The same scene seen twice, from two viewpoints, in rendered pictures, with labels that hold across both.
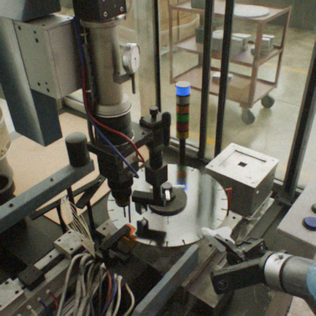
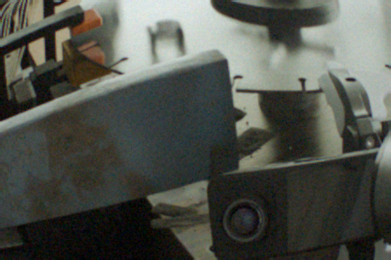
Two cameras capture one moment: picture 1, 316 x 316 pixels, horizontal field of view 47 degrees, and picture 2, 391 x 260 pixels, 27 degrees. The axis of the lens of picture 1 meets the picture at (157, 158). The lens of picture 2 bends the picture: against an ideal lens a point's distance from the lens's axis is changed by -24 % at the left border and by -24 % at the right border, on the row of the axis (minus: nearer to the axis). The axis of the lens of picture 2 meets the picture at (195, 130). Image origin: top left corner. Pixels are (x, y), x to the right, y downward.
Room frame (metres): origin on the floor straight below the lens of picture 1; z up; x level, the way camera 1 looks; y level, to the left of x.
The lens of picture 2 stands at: (0.15, -0.30, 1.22)
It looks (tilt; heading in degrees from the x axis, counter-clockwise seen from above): 30 degrees down; 32
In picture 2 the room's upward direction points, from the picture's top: 7 degrees counter-clockwise
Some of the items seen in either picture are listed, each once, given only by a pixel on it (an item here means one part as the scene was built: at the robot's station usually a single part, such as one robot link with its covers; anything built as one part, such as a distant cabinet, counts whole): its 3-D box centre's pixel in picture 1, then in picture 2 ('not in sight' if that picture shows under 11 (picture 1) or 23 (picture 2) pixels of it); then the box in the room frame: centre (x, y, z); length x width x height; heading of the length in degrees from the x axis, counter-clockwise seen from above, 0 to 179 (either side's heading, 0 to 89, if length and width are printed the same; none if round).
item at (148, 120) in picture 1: (155, 147); not in sight; (0.68, 0.00, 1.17); 0.06 x 0.05 x 0.20; 131
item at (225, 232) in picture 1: (220, 234); (365, 85); (0.60, -0.15, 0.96); 0.09 x 0.06 x 0.03; 35
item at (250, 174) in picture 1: (240, 181); not in sight; (0.97, -0.28, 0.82); 0.18 x 0.18 x 0.15; 50
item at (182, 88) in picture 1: (182, 88); not in sight; (1.04, -0.09, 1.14); 0.05 x 0.04 x 0.03; 50
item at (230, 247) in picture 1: (228, 249); (357, 122); (0.55, -0.16, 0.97); 0.09 x 0.02 x 0.05; 35
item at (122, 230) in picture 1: (118, 244); (40, 62); (0.60, 0.10, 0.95); 0.10 x 0.03 x 0.07; 140
